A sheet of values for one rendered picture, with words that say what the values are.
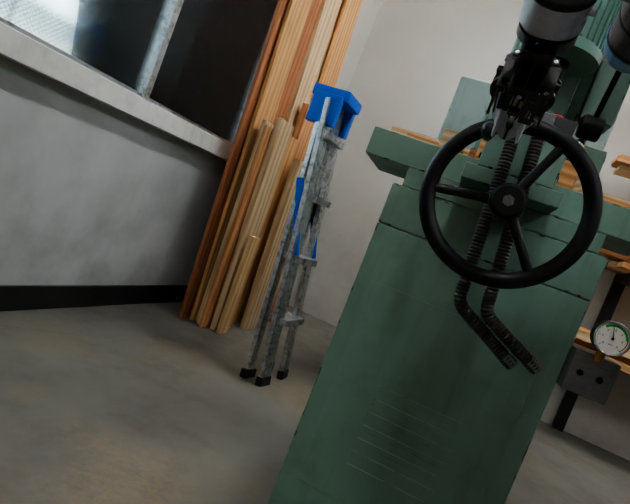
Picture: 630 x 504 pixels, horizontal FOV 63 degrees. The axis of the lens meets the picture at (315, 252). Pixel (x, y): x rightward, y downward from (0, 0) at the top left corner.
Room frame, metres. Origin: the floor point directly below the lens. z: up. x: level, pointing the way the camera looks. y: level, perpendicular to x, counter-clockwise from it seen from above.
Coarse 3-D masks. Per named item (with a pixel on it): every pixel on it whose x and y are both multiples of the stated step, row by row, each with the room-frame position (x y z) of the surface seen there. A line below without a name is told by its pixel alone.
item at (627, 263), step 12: (624, 156) 2.88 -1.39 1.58; (624, 168) 2.82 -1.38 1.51; (600, 252) 2.86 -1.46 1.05; (612, 252) 2.82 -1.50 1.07; (612, 264) 2.82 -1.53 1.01; (624, 264) 2.69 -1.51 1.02; (624, 276) 2.91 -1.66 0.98; (612, 288) 3.09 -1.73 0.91; (612, 300) 3.08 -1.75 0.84; (600, 312) 3.11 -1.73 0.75; (612, 312) 3.07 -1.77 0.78; (576, 336) 2.73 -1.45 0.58; (588, 336) 2.71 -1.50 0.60; (588, 348) 2.78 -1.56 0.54; (612, 360) 2.65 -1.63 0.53; (624, 360) 2.72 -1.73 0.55; (564, 396) 3.12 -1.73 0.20; (576, 396) 3.07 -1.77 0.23; (564, 408) 3.08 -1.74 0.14; (564, 420) 3.07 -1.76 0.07
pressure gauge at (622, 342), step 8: (608, 320) 0.94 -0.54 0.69; (592, 328) 0.95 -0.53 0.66; (600, 328) 0.93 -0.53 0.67; (608, 328) 0.92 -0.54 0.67; (616, 328) 0.92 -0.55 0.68; (624, 328) 0.92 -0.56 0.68; (592, 336) 0.93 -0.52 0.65; (600, 336) 0.93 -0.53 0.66; (608, 336) 0.92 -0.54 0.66; (616, 336) 0.92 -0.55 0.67; (624, 336) 0.92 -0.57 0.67; (592, 344) 0.95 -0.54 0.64; (600, 344) 0.92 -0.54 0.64; (608, 344) 0.92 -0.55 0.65; (616, 344) 0.92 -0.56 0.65; (624, 344) 0.92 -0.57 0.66; (600, 352) 0.94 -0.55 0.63; (608, 352) 0.92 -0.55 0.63; (616, 352) 0.92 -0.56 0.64; (624, 352) 0.91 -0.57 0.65; (600, 360) 0.94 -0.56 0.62
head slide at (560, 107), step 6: (564, 78) 1.28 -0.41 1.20; (570, 78) 1.28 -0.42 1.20; (576, 78) 1.27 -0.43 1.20; (564, 84) 1.28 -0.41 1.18; (570, 84) 1.27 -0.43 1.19; (576, 84) 1.27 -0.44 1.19; (564, 90) 1.28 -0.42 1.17; (570, 90) 1.27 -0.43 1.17; (558, 96) 1.28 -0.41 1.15; (564, 96) 1.27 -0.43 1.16; (570, 96) 1.27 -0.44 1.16; (558, 102) 1.28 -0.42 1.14; (564, 102) 1.27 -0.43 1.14; (570, 102) 1.27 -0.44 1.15; (552, 108) 1.28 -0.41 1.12; (558, 108) 1.28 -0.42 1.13; (564, 108) 1.27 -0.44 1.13; (558, 114) 1.27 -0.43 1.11; (564, 114) 1.27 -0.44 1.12
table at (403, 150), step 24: (384, 144) 1.11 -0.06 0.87; (408, 144) 1.10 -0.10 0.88; (432, 144) 1.09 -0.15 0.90; (384, 168) 1.25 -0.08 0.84; (456, 168) 1.07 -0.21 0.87; (480, 168) 0.97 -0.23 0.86; (552, 192) 0.94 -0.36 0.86; (576, 192) 1.02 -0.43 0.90; (576, 216) 1.01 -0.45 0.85; (624, 216) 0.99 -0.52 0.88; (624, 240) 0.99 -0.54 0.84
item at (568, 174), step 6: (480, 144) 1.15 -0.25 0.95; (480, 150) 1.14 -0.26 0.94; (570, 162) 1.10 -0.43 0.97; (564, 168) 1.10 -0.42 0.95; (570, 168) 1.10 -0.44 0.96; (564, 174) 1.10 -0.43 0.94; (570, 174) 1.10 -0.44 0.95; (576, 174) 1.09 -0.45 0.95; (558, 180) 1.10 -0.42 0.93; (564, 180) 1.10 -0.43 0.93; (570, 180) 1.10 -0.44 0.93; (564, 186) 1.10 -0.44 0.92; (570, 186) 1.10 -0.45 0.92
